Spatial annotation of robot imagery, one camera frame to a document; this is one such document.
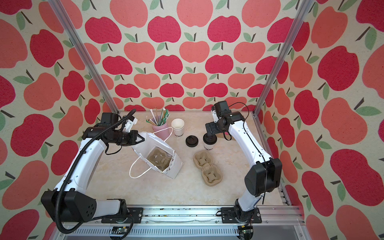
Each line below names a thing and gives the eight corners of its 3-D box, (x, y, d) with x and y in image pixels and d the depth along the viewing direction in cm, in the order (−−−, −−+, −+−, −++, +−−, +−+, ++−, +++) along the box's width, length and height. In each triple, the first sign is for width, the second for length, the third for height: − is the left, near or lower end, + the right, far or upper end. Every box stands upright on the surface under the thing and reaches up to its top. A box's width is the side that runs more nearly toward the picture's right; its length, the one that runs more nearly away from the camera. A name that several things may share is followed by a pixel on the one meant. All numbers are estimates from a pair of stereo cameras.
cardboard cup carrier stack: (206, 189, 84) (207, 186, 79) (191, 157, 96) (192, 153, 92) (223, 182, 86) (225, 178, 82) (206, 152, 99) (207, 147, 95)
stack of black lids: (185, 147, 102) (185, 145, 100) (186, 137, 108) (185, 135, 106) (198, 147, 102) (198, 145, 100) (197, 137, 108) (198, 135, 106)
